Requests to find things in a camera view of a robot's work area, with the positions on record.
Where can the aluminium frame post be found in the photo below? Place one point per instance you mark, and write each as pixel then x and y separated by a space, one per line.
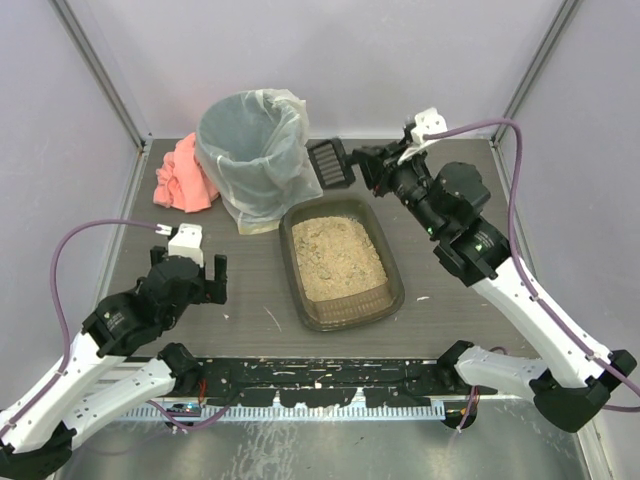
pixel 559 25
pixel 88 54

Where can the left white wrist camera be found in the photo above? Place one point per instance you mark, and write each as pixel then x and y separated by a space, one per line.
pixel 184 241

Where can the pink crumpled cloth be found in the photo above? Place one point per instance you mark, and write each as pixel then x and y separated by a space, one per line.
pixel 181 181

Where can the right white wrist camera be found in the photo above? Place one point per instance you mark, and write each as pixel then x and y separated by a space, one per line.
pixel 425 124

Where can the black slotted litter scoop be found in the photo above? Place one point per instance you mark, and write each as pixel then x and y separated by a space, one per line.
pixel 331 164

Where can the white slotted cable duct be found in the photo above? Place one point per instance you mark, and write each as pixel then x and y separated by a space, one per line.
pixel 356 411

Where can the left aluminium frame post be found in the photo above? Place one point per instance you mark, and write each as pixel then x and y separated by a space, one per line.
pixel 88 54

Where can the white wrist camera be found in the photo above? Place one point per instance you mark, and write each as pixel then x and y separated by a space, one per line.
pixel 425 124
pixel 184 241

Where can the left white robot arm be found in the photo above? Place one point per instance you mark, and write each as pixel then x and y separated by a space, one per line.
pixel 40 432

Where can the dark translucent litter box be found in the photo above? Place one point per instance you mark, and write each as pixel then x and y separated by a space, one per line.
pixel 340 267

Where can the bin with plastic liner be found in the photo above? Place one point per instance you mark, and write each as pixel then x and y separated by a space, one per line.
pixel 252 146

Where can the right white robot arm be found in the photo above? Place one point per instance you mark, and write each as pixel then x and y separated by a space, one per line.
pixel 574 376

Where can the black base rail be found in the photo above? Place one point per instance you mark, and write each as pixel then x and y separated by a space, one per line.
pixel 315 383

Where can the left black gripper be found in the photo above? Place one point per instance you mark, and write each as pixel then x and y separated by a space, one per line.
pixel 211 288

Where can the right aluminium frame post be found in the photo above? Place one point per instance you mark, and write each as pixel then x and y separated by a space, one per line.
pixel 559 25

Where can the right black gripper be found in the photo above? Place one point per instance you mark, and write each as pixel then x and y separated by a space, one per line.
pixel 375 166

